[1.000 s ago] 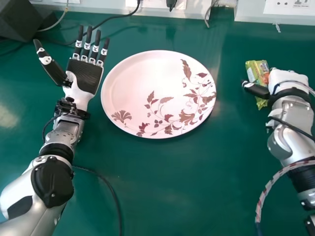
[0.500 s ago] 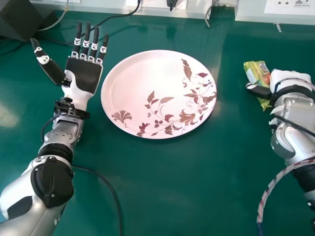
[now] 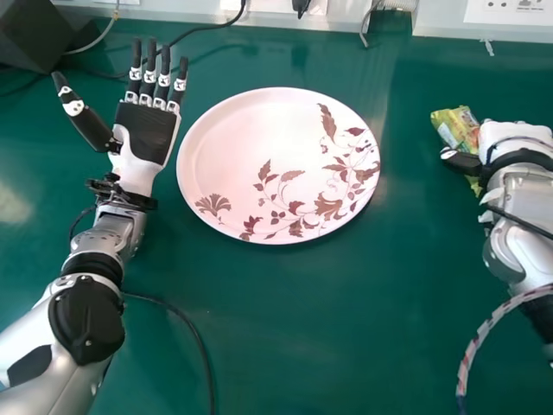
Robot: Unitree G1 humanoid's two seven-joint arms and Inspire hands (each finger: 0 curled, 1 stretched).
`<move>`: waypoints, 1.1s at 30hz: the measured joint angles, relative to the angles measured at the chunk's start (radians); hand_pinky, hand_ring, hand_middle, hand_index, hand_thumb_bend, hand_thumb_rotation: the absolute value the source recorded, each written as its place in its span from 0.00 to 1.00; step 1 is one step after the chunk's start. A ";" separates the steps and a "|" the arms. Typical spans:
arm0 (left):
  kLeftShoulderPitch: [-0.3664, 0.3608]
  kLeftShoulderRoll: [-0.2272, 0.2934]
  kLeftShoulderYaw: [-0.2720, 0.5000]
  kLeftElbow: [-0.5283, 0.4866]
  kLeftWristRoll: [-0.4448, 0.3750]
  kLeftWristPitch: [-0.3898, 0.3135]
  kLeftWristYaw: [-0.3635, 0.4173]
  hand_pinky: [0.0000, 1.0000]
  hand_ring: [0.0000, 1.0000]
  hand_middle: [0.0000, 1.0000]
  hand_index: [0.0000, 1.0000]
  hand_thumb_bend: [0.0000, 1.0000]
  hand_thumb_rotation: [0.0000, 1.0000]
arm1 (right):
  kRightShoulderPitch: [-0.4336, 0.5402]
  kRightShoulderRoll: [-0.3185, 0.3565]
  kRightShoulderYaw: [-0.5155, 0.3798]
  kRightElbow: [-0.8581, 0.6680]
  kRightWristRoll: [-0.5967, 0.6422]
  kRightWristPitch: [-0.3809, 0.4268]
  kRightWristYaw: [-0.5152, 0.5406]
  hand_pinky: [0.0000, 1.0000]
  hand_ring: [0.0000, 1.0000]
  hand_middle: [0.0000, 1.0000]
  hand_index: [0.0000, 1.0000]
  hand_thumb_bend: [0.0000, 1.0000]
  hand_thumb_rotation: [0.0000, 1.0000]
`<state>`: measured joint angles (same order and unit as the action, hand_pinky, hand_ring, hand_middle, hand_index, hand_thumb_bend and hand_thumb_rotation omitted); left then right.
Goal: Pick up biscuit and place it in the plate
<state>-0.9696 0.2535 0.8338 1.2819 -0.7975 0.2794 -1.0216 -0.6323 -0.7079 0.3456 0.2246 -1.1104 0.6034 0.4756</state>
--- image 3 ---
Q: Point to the white socket strip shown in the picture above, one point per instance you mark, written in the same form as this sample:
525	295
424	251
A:
505	10

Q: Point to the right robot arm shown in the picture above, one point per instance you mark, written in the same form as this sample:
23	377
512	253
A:
518	194

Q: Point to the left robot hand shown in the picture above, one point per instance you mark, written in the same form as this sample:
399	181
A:
144	134

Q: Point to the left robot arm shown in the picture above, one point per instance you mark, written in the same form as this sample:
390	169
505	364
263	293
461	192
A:
95	242

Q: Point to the yellow-green biscuit packet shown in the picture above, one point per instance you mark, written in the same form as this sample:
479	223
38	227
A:
455	125

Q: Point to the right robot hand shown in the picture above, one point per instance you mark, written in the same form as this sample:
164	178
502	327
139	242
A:
514	136

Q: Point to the black plug adapter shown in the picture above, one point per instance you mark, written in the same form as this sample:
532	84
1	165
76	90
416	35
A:
299	8

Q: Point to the black box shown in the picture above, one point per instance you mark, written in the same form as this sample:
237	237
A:
30	30

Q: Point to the plate with brown leaf pattern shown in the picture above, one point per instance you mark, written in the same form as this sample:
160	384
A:
268	151

